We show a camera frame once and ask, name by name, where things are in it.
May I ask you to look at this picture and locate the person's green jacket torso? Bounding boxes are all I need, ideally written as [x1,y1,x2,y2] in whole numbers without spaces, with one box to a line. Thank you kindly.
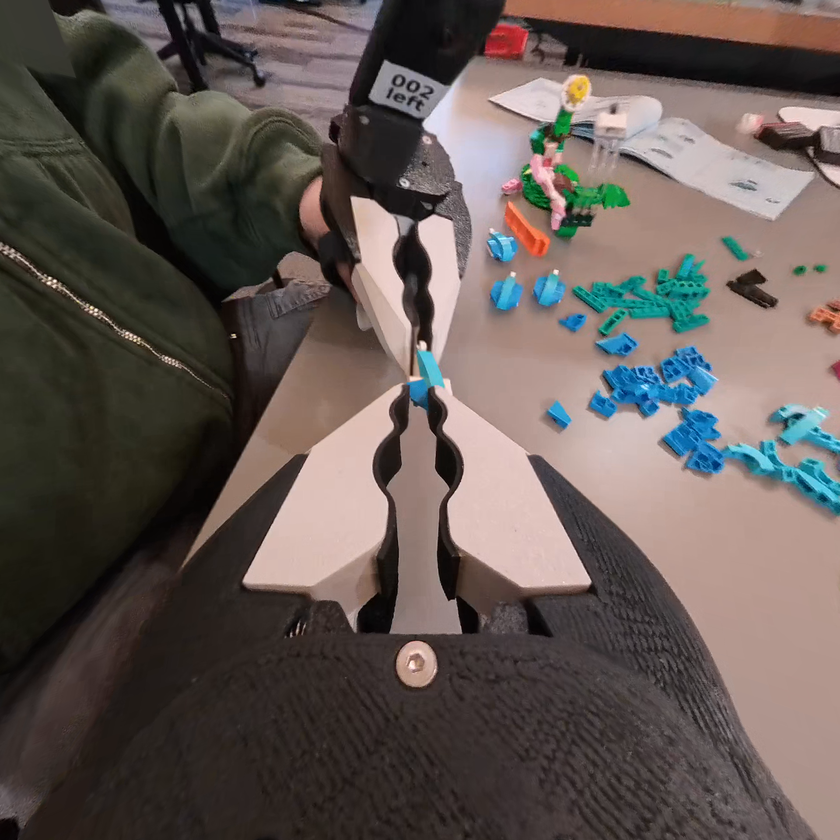
[0,0,237,677]

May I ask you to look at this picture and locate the long wooden table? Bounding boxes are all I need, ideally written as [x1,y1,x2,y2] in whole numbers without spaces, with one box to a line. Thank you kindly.
[505,0,840,52]

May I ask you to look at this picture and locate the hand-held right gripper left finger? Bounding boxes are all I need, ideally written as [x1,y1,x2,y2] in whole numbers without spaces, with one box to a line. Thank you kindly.
[241,384,412,634]

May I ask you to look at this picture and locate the orange brick separator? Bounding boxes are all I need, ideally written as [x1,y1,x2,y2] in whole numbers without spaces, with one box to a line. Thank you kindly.
[504,201,551,258]

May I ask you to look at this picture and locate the green lego flower model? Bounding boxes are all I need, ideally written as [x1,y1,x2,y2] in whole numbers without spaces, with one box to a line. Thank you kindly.
[502,74,632,240]

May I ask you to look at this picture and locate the red crate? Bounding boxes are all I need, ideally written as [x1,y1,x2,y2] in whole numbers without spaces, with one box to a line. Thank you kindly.
[484,23,530,61]

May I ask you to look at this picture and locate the pile of turquoise lego arches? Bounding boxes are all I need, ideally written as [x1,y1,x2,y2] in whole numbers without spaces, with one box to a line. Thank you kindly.
[722,403,840,517]

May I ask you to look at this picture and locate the pile of green lego pieces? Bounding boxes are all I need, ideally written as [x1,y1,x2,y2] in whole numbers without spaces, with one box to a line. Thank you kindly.
[573,254,713,333]

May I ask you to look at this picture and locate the lego instruction booklet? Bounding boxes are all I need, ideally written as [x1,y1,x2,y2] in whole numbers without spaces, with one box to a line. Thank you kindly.
[489,77,816,222]

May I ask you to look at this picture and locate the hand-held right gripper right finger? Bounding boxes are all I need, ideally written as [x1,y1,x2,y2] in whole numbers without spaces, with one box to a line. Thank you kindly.
[425,384,593,603]

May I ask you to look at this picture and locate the black lego pieces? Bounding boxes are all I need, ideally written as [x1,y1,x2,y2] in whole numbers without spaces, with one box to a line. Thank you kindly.
[726,268,780,309]

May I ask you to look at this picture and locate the pile of blue lego bricks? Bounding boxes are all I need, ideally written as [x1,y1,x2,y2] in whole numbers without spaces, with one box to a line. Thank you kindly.
[602,346,727,475]

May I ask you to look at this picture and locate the person's left forearm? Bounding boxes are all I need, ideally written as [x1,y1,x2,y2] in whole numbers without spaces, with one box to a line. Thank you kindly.
[62,10,326,306]

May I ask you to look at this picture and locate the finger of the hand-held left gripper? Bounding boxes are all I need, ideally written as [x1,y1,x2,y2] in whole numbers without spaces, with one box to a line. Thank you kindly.
[350,196,424,388]
[413,213,463,385]

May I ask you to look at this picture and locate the black office chair base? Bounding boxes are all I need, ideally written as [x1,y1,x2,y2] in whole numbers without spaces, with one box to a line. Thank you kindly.
[153,0,268,93]

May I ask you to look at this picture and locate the black blocks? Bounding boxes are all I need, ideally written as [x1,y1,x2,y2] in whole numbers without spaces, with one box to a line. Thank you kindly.
[755,122,840,166]

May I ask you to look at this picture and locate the white brick on clear stand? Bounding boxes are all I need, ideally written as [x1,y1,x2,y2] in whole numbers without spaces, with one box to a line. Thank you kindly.
[588,105,624,177]

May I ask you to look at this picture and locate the person's left hand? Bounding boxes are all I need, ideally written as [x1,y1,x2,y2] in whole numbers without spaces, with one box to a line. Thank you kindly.
[298,177,326,256]

